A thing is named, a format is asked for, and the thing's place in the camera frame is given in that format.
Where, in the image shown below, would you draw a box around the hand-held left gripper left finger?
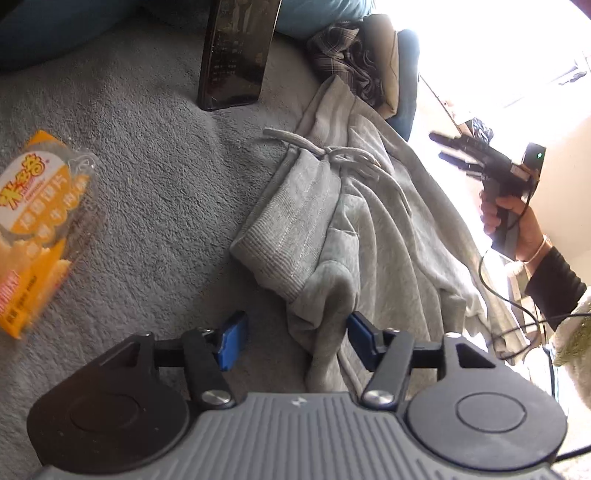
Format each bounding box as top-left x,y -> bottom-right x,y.
90,310 -> 250,410

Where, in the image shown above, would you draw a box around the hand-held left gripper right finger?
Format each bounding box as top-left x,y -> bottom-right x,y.
346,311 -> 497,411

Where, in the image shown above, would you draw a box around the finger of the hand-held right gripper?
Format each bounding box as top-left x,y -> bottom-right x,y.
438,150 -> 485,179
429,131 -> 483,155

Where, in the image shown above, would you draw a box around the light grey sweatpants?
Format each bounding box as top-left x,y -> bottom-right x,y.
229,76 -> 527,393

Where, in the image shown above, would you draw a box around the person's right forearm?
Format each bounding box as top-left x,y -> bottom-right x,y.
524,247 -> 589,332

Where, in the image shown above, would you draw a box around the person's right hand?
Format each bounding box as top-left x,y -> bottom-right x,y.
479,190 -> 552,265

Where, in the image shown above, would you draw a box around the folded beige pants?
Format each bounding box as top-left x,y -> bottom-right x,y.
365,14 -> 400,118

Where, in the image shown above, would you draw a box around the plaid shirt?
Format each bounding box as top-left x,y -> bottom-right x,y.
307,23 -> 384,109

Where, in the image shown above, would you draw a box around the grey bed blanket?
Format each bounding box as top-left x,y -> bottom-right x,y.
0,18 -> 467,407

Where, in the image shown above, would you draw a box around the white fluffy robe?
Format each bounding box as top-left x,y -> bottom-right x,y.
549,286 -> 591,398

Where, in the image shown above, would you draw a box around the orange snack packet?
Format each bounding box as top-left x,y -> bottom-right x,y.
0,130 -> 99,340

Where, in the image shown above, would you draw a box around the black smartphone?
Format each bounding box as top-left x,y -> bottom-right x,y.
198,0 -> 282,112

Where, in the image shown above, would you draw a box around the blue duvet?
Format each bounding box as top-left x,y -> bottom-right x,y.
0,0 -> 375,72

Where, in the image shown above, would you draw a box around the light bracelet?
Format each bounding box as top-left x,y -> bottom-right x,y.
521,234 -> 552,265

